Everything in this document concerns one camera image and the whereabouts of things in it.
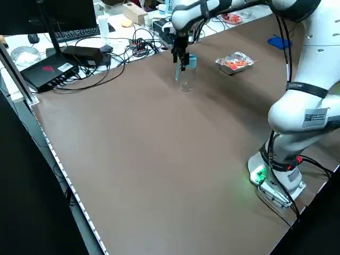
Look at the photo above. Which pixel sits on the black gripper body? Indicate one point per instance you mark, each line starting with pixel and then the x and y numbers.
pixel 180 45

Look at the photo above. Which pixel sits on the clear seasoning bottle blue cap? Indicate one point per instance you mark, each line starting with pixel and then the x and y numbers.
pixel 187 79

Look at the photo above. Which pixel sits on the blue dishcloth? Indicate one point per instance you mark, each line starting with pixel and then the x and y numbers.
pixel 276 42

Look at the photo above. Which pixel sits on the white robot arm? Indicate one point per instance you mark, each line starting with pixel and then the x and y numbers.
pixel 292 125

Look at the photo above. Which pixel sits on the black power supply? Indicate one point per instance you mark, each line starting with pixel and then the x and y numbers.
pixel 158 25

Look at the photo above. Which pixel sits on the power strip red switches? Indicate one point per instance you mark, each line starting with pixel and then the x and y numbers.
pixel 138 49

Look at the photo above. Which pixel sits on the white paper cup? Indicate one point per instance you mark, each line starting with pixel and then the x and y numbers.
pixel 148 20

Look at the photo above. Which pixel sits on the light blue plastic basket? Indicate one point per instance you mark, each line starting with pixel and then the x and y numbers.
pixel 169 6

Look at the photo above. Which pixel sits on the orange sausage skewer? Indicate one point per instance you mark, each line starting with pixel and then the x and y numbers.
pixel 235 65

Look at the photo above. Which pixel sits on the wooden box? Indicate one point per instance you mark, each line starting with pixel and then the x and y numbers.
pixel 134 13

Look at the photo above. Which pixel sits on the bread bun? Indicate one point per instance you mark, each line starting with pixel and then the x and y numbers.
pixel 126 23

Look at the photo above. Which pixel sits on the red plate of food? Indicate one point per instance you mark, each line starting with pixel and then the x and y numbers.
pixel 233 19

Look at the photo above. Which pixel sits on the small glass bowl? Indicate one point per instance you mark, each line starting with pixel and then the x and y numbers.
pixel 246 13

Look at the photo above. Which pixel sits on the white cylindrical cup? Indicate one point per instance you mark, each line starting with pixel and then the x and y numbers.
pixel 103 26

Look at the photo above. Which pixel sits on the black power brick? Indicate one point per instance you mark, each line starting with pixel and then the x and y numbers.
pixel 82 54

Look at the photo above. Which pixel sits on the black keyboard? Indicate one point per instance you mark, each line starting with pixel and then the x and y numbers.
pixel 79 33

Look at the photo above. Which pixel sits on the black monitor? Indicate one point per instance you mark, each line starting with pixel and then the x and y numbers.
pixel 66 13

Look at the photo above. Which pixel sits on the black monitor stand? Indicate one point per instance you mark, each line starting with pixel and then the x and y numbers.
pixel 53 34

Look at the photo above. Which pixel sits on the black box red logo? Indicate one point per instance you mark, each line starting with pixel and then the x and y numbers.
pixel 45 73

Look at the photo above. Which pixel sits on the black mouse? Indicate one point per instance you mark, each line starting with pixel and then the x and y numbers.
pixel 33 38

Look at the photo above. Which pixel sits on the clear glass dish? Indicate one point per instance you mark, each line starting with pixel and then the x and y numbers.
pixel 25 56

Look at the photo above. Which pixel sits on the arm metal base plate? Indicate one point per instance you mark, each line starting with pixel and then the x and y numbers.
pixel 273 195

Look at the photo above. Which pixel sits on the aluminium frame bar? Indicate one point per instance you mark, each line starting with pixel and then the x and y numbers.
pixel 16 74

